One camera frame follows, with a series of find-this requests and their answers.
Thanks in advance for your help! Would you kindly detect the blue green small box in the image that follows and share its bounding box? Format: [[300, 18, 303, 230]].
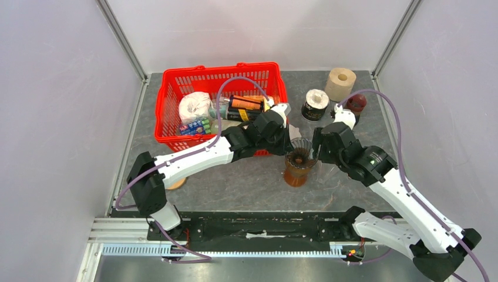
[[179, 118, 211, 135]]

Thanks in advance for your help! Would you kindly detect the pale green lotion bottle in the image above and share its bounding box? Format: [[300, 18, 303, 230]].
[[210, 119, 241, 135]]

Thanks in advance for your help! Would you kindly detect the red plastic shopping basket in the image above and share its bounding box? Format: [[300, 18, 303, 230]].
[[154, 62, 288, 152]]

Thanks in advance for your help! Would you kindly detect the clear glass dripper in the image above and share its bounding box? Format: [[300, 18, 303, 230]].
[[316, 161, 341, 184]]

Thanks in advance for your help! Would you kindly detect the black wrapped tissue roll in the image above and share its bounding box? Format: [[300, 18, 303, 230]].
[[301, 89, 329, 122]]

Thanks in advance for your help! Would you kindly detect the beige toilet paper roll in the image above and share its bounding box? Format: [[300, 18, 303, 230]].
[[324, 68, 356, 102]]

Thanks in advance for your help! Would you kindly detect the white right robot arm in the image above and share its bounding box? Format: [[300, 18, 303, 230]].
[[312, 122, 482, 281]]

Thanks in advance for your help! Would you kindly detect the white wrapped tissue roll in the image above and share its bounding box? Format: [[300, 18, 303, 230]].
[[178, 92, 211, 125]]

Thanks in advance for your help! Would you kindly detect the dark glass coffee dripper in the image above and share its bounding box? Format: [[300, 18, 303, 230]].
[[285, 137, 317, 168]]

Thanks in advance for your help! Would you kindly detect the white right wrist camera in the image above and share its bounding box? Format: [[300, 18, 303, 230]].
[[331, 104, 356, 130]]

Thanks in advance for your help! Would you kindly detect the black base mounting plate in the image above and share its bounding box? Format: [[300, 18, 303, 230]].
[[109, 210, 402, 253]]

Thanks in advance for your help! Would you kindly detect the dark bottle maroon cap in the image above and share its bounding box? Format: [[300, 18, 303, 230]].
[[346, 94, 367, 125]]

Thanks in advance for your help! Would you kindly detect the orange navy can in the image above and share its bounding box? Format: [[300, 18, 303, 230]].
[[224, 95, 265, 112]]

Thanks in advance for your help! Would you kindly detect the black yellow can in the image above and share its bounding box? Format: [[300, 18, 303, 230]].
[[226, 108, 262, 122]]

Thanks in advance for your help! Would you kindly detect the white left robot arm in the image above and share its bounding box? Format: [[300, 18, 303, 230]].
[[126, 105, 290, 240]]

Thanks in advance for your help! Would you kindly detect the amber glass coffee server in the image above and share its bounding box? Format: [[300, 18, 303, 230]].
[[283, 163, 312, 187]]

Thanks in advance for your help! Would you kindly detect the light wooden dripper ring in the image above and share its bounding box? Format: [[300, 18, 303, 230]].
[[166, 177, 189, 191]]

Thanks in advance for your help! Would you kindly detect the white paper coffee filter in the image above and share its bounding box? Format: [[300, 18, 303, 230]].
[[287, 123, 302, 140]]

